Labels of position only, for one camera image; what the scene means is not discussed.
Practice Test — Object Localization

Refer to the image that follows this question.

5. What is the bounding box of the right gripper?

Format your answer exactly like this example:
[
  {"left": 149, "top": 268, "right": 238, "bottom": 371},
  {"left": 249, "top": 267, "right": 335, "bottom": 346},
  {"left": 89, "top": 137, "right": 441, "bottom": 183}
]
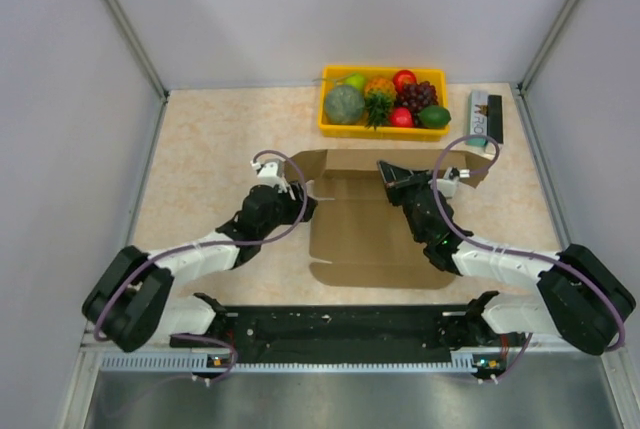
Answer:
[{"left": 378, "top": 161, "right": 436, "bottom": 243}]

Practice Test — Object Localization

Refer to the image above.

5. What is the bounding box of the brown cardboard box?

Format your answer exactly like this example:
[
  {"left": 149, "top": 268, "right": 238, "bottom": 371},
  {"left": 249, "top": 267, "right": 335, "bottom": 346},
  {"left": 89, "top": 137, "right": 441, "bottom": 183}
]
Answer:
[{"left": 287, "top": 147, "right": 494, "bottom": 291}]

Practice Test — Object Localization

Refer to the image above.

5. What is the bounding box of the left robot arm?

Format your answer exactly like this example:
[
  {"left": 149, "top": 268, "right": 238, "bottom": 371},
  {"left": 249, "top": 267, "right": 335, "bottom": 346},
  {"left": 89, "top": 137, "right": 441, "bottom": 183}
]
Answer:
[{"left": 82, "top": 181, "right": 317, "bottom": 353}]

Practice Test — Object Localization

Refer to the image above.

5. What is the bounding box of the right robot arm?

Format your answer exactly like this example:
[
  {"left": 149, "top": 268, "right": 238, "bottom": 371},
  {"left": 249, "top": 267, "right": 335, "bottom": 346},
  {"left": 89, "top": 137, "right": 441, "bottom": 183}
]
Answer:
[{"left": 377, "top": 161, "right": 636, "bottom": 355}]

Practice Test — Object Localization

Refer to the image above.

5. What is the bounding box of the red apple at front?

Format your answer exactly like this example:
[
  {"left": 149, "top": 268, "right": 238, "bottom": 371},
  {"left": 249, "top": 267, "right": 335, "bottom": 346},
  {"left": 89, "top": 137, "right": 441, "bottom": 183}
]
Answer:
[{"left": 389, "top": 106, "right": 414, "bottom": 128}]

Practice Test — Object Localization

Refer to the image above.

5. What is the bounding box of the red apple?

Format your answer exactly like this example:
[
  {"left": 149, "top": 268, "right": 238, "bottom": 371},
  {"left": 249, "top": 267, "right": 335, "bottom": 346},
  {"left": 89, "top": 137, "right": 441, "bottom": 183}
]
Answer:
[
  {"left": 389, "top": 106, "right": 414, "bottom": 128},
  {"left": 392, "top": 69, "right": 417, "bottom": 94}
]

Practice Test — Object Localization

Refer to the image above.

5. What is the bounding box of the dark green lime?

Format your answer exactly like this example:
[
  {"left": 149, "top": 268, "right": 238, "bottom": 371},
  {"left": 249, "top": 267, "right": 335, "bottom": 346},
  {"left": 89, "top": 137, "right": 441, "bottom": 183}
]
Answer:
[{"left": 418, "top": 105, "right": 451, "bottom": 129}]

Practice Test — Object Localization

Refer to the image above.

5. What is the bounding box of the dark purple grape bunch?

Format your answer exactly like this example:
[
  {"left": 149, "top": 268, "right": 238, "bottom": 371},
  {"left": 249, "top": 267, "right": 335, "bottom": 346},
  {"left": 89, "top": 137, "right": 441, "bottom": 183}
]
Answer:
[{"left": 396, "top": 81, "right": 439, "bottom": 115}]

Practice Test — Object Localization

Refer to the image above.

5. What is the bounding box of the orange pineapple with leaves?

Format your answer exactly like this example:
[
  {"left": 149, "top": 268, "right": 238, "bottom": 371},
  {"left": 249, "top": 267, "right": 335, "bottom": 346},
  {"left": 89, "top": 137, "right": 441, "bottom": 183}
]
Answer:
[{"left": 364, "top": 76, "right": 397, "bottom": 129}]

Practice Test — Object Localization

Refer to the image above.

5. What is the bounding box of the green netted melon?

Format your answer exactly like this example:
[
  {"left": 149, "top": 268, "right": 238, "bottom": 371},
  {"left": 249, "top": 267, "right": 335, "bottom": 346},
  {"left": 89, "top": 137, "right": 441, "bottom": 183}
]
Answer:
[{"left": 323, "top": 85, "right": 365, "bottom": 125}]

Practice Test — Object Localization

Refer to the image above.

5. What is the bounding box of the red apple at back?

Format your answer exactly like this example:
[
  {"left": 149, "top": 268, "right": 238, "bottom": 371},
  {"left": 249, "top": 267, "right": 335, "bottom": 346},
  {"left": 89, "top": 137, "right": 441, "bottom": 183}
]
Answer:
[{"left": 392, "top": 69, "right": 417, "bottom": 94}]

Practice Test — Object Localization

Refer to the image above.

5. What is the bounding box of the light green apple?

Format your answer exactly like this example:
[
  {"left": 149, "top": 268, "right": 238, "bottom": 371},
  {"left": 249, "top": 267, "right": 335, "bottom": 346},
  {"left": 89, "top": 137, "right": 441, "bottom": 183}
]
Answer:
[{"left": 342, "top": 73, "right": 367, "bottom": 92}]

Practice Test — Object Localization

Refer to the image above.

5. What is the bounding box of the white and black carton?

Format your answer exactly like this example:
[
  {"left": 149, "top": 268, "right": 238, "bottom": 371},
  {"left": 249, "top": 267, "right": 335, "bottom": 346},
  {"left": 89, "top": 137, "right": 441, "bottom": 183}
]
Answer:
[{"left": 465, "top": 89, "right": 504, "bottom": 156}]

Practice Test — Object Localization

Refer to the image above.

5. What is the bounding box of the yellow plastic fruit bin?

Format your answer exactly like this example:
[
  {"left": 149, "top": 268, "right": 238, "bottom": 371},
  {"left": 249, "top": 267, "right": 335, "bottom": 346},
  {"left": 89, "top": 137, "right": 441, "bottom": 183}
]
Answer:
[{"left": 318, "top": 65, "right": 450, "bottom": 142}]

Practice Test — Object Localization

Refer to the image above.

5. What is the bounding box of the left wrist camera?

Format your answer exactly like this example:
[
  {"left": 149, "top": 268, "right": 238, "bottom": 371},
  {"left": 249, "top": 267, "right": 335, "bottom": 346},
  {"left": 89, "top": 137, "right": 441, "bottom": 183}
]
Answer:
[{"left": 251, "top": 159, "right": 290, "bottom": 193}]

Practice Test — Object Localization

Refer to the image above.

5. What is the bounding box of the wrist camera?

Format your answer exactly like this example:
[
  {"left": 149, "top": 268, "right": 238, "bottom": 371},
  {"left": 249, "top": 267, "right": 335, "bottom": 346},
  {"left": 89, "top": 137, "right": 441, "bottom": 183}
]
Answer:
[
  {"left": 251, "top": 159, "right": 290, "bottom": 193},
  {"left": 435, "top": 167, "right": 471, "bottom": 199}
]

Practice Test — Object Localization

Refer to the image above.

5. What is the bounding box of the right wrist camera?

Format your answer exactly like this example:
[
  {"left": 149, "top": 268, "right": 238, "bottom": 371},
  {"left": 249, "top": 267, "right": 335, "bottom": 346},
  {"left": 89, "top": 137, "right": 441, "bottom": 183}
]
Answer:
[{"left": 435, "top": 167, "right": 471, "bottom": 199}]

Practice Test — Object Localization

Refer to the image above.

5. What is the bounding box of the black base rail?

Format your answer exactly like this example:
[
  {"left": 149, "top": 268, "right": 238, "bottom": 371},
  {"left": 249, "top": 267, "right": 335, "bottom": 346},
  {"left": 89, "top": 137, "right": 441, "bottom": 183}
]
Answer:
[{"left": 84, "top": 304, "right": 624, "bottom": 375}]

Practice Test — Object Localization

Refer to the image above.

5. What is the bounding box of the right aluminium frame post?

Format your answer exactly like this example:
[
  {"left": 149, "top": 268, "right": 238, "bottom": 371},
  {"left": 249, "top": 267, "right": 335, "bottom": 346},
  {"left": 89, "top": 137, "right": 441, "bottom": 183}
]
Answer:
[{"left": 517, "top": 0, "right": 583, "bottom": 98}]

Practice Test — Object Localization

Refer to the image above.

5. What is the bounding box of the aluminium frame post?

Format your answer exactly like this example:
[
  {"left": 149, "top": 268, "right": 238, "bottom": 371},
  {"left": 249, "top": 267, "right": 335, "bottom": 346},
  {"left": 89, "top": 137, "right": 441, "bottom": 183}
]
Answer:
[
  {"left": 101, "top": 0, "right": 169, "bottom": 103},
  {"left": 517, "top": 0, "right": 583, "bottom": 98}
]

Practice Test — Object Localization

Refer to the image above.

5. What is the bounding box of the left aluminium frame post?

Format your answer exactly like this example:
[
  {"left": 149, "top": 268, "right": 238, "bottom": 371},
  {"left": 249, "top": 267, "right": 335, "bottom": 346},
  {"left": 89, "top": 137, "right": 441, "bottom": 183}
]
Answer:
[{"left": 101, "top": 0, "right": 169, "bottom": 103}]

